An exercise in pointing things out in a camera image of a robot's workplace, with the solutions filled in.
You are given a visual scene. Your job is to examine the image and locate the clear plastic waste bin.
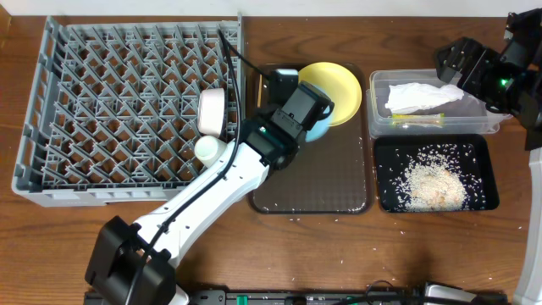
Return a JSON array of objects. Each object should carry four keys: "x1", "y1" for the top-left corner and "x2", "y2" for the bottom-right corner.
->
[{"x1": 367, "y1": 69, "x2": 511, "y2": 138}]

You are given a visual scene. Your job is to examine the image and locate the yellow plate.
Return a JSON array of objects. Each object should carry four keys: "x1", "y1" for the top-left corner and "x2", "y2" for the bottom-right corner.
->
[{"x1": 299, "y1": 62, "x2": 362, "y2": 126}]

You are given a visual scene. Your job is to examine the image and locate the dark brown serving tray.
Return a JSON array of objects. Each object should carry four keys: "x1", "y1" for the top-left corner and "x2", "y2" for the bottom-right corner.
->
[{"x1": 246, "y1": 62, "x2": 376, "y2": 215}]

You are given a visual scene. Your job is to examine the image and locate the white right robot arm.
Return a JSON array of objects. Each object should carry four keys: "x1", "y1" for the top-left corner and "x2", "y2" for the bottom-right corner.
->
[{"x1": 434, "y1": 8, "x2": 541, "y2": 305}]

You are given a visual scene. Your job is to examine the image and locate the grey plastic dish rack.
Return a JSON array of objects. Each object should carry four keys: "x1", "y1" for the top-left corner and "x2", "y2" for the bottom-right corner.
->
[{"x1": 11, "y1": 18, "x2": 245, "y2": 207}]

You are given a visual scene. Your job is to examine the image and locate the rice food scraps pile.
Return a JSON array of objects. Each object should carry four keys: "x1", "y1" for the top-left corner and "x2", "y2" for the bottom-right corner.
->
[{"x1": 391, "y1": 143, "x2": 486, "y2": 212}]

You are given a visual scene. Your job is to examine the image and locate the white napkin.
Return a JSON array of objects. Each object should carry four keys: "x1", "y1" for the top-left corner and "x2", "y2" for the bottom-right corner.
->
[{"x1": 384, "y1": 82, "x2": 464, "y2": 114}]

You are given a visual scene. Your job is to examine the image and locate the white cup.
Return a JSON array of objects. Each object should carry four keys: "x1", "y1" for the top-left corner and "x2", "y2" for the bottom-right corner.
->
[{"x1": 194, "y1": 136, "x2": 227, "y2": 168}]

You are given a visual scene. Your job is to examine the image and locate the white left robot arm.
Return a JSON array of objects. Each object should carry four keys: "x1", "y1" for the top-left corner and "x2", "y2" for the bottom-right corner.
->
[{"x1": 85, "y1": 80, "x2": 335, "y2": 304}]

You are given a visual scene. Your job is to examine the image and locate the light blue bowl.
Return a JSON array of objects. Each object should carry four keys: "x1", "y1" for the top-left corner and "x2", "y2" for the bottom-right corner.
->
[{"x1": 299, "y1": 80, "x2": 335, "y2": 142}]

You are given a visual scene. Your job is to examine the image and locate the black waste tray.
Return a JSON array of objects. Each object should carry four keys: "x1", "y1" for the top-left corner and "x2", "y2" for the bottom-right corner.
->
[{"x1": 373, "y1": 134, "x2": 500, "y2": 213}]

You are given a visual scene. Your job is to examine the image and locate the green yellow snack wrapper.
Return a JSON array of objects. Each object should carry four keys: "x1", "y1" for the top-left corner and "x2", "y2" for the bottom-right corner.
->
[{"x1": 390, "y1": 114, "x2": 445, "y2": 129}]

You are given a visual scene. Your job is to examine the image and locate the pink bowl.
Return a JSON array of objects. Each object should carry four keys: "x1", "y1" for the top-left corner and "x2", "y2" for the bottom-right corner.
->
[{"x1": 196, "y1": 88, "x2": 226, "y2": 138}]

